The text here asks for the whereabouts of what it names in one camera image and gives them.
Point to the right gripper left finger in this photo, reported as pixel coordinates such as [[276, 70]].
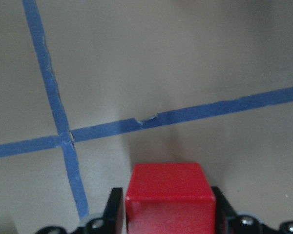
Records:
[[110, 221]]

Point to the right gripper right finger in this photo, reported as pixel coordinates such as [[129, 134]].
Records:
[[228, 221]]

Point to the red wooden block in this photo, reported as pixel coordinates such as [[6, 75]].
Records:
[[169, 198]]

